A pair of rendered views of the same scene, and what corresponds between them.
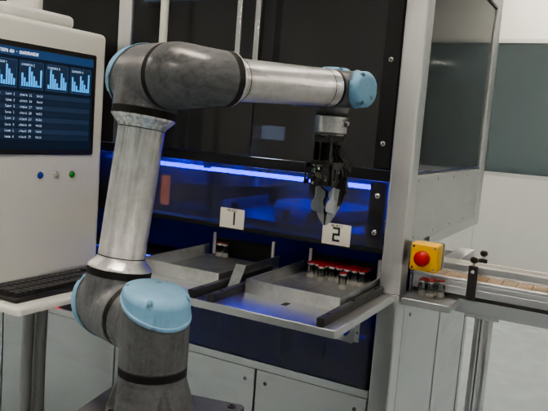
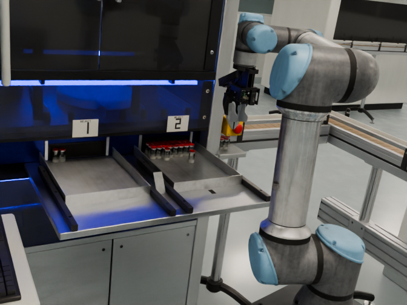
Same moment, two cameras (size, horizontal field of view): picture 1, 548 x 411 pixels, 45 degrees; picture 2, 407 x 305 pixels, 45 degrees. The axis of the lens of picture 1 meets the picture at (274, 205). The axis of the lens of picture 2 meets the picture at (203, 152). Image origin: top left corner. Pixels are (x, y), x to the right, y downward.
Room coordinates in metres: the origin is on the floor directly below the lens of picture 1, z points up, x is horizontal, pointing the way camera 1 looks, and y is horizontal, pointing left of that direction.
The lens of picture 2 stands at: (0.86, 1.22, 1.55)
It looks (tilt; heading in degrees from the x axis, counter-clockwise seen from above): 20 degrees down; 301
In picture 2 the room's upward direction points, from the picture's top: 7 degrees clockwise
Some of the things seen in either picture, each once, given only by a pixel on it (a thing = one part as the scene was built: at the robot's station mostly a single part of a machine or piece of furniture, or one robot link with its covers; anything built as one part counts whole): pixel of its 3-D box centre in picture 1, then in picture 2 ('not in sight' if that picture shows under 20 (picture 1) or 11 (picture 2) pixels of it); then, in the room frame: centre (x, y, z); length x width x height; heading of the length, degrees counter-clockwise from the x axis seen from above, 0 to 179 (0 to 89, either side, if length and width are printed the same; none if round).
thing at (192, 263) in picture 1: (213, 262); (92, 173); (1.88, 0.16, 0.90); 0.34 x 0.26 x 0.04; 152
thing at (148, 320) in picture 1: (152, 324); (334, 257); (1.08, 0.19, 0.96); 0.13 x 0.12 x 0.14; 43
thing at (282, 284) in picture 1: (319, 283); (185, 164); (1.73, -0.14, 0.90); 0.34 x 0.26 x 0.04; 152
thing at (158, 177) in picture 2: (226, 280); (166, 189); (1.63, 0.10, 0.91); 0.14 x 0.03 x 0.06; 153
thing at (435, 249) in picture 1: (426, 256); (230, 124); (1.72, -0.41, 1.00); 0.08 x 0.07 x 0.07; 152
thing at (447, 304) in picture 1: (431, 300); (224, 149); (1.75, -0.45, 0.87); 0.14 x 0.13 x 0.02; 152
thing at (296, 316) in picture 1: (250, 286); (148, 184); (1.74, 0.05, 0.87); 0.70 x 0.48 x 0.02; 62
